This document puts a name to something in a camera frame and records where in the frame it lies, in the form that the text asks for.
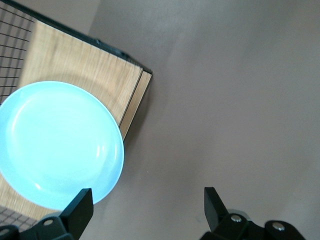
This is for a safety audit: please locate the black wire rack wooden shelf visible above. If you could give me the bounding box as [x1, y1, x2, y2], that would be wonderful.
[0, 4, 154, 227]

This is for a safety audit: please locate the light blue round plate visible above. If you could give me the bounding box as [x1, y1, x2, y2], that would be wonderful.
[0, 80, 125, 211]

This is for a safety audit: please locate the brown table cover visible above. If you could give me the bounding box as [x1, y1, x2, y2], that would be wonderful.
[0, 0, 320, 240]

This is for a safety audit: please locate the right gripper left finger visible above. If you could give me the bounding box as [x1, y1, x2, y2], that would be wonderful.
[0, 187, 95, 240]

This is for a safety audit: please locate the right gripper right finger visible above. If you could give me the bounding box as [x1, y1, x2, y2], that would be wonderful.
[199, 186, 309, 240]

